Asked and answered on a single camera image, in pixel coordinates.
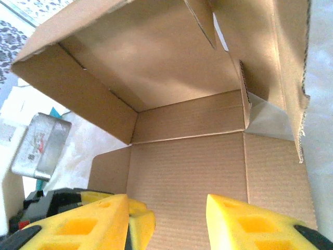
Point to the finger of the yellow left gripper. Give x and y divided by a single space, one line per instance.
141 224

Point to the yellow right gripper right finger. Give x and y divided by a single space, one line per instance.
249 229

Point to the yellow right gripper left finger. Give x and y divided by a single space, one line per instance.
78 229

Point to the brown cardboard box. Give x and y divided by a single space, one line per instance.
169 65

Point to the silver foil packet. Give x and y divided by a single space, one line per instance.
33 145

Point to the aluminium back rail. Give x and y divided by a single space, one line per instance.
20 13

